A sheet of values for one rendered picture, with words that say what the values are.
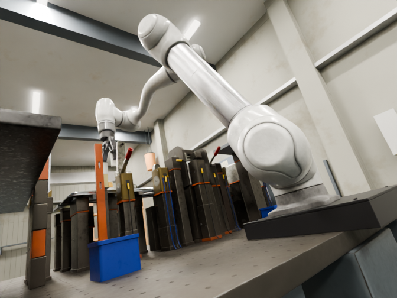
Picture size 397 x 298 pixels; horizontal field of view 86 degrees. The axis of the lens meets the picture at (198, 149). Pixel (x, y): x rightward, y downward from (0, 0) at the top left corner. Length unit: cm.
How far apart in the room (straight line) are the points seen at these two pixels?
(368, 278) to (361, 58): 344
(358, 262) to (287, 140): 29
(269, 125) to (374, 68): 332
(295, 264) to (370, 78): 345
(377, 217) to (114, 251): 60
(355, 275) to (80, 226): 93
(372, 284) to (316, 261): 18
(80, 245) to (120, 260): 44
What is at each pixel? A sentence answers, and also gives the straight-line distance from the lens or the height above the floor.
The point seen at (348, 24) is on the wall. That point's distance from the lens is 413.
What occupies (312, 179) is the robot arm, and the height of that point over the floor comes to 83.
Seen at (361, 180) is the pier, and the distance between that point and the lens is 340.
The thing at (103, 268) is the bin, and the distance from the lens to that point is 63.
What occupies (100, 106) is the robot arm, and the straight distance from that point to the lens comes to 131.
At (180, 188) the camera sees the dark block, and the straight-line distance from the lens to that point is 107.
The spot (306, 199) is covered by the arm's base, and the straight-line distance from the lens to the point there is 70.
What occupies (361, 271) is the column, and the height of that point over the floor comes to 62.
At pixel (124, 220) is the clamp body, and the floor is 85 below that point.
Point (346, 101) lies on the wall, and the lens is 375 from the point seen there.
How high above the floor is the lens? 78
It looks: 19 degrees up
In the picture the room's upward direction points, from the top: 12 degrees counter-clockwise
